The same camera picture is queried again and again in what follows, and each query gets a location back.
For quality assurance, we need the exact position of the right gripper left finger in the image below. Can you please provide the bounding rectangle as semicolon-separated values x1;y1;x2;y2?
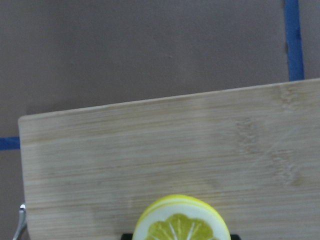
120;233;133;240

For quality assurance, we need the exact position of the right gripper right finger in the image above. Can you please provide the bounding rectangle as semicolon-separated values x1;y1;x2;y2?
230;234;242;240

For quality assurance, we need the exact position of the yellow lemon slice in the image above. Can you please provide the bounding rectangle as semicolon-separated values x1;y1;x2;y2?
132;194;231;240

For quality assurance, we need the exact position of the wooden cutting board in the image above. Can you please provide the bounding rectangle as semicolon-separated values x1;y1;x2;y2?
18;79;320;240

